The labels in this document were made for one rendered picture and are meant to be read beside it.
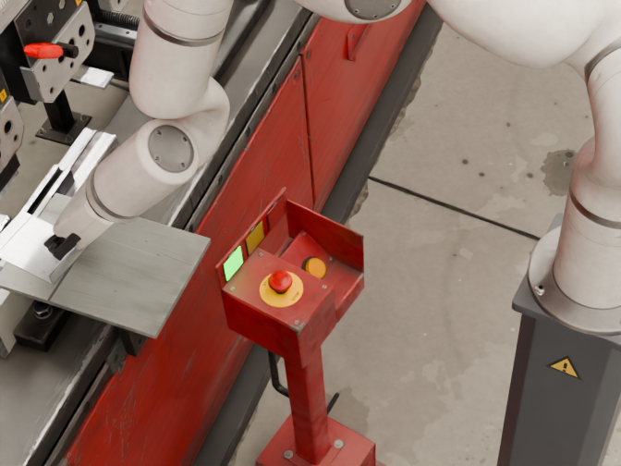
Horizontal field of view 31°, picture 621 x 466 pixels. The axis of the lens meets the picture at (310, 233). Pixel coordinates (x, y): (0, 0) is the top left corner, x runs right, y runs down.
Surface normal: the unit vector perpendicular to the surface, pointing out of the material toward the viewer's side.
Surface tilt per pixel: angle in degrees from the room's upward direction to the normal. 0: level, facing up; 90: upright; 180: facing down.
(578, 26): 66
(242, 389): 0
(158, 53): 83
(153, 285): 0
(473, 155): 0
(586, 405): 90
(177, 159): 42
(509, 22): 77
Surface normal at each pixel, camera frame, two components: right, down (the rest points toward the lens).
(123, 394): 0.93, 0.26
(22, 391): -0.06, -0.61
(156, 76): -0.41, 0.65
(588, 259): -0.56, 0.67
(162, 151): 0.53, -0.29
